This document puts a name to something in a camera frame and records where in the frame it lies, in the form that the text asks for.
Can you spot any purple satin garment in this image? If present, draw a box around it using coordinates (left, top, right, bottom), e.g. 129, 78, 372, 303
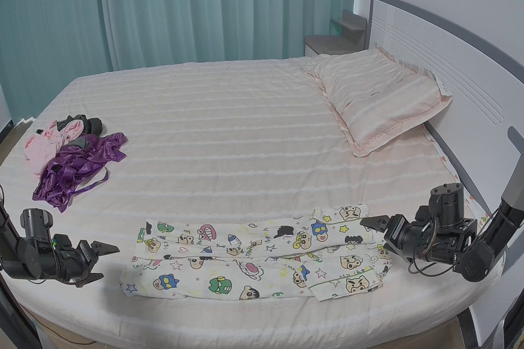
33, 133, 128, 213

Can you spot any white printed pyjama top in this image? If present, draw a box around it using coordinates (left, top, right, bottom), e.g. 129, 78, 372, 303
120, 203, 394, 302

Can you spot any grey bedside table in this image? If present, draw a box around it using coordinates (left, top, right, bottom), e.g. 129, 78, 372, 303
305, 10, 368, 56

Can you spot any black cable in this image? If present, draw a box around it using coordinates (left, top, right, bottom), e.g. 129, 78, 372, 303
37, 323, 83, 345
407, 253, 456, 277

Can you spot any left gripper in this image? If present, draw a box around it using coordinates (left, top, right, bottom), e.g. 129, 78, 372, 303
75, 240, 121, 288

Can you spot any pink striped pillow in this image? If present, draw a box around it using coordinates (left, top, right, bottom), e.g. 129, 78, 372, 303
303, 47, 453, 158

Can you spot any pink garment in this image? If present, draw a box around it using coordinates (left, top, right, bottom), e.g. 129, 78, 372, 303
25, 119, 85, 176

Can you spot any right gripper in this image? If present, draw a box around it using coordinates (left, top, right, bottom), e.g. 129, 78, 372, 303
360, 214, 419, 259

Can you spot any bed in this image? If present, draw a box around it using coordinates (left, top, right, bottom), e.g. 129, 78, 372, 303
0, 0, 524, 340

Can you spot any dark grey garment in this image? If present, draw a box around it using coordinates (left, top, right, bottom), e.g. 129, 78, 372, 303
37, 115, 103, 150

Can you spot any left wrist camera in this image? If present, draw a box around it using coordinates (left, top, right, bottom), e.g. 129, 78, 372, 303
51, 234, 75, 257

